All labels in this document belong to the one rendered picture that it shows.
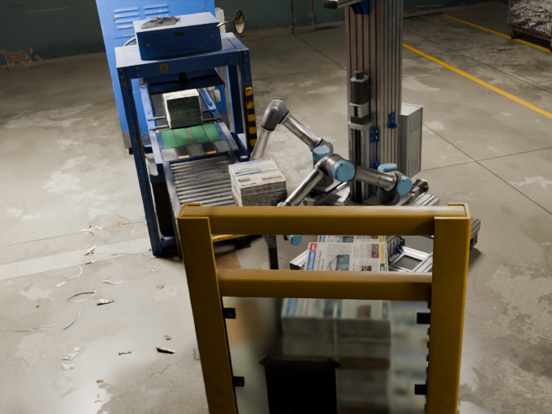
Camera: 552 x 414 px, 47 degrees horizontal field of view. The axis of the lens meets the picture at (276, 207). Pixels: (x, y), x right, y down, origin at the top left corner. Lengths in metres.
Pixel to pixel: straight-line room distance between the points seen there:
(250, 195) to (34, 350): 1.80
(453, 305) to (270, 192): 2.21
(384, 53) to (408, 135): 0.62
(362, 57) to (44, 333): 2.78
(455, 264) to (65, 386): 2.98
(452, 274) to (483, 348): 2.47
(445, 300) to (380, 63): 2.34
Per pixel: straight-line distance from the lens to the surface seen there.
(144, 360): 4.18
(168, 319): 4.47
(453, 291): 1.71
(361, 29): 3.87
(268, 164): 4.01
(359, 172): 3.57
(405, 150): 4.24
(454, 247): 1.64
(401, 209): 1.63
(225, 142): 5.09
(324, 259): 2.90
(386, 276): 1.73
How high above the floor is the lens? 2.61
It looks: 27 degrees down
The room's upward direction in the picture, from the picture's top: 5 degrees counter-clockwise
